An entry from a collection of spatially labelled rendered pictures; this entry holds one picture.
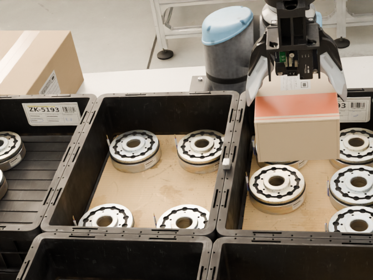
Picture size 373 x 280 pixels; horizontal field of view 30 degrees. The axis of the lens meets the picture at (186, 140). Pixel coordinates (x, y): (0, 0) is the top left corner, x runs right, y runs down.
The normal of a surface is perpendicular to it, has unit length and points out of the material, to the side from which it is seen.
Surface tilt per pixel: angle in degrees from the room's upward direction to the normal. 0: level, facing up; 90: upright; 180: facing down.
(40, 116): 90
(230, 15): 7
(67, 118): 90
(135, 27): 0
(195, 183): 0
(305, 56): 91
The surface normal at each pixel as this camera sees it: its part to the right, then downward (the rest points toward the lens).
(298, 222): -0.14, -0.78
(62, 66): 0.96, 0.04
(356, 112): -0.16, 0.62
